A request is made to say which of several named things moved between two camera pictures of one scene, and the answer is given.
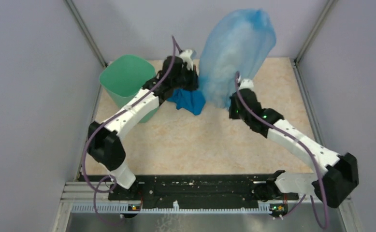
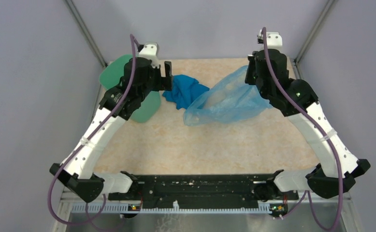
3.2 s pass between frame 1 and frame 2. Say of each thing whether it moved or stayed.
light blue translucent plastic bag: moved
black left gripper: moved
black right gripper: moved
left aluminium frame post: stayed
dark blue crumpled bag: stayed
